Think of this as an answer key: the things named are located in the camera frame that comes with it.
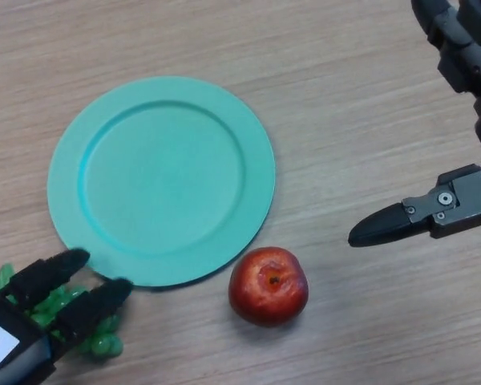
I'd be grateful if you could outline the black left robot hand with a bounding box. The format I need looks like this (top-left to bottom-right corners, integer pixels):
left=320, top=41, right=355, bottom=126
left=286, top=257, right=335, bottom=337
left=0, top=248, right=135, bottom=385

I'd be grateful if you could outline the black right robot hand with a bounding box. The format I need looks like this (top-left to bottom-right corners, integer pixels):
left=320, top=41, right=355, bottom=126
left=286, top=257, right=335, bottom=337
left=347, top=0, right=481, bottom=248

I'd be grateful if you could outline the red apple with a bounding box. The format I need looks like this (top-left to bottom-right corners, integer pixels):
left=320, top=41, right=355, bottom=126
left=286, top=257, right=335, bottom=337
left=228, top=246, right=309, bottom=328

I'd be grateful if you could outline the teal round plate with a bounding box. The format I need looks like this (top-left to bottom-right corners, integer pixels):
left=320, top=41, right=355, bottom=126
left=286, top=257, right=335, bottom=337
left=46, top=75, right=277, bottom=288

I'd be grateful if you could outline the green grapes bunch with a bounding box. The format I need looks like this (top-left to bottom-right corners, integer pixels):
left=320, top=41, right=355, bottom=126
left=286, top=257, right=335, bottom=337
left=0, top=262, right=124, bottom=358

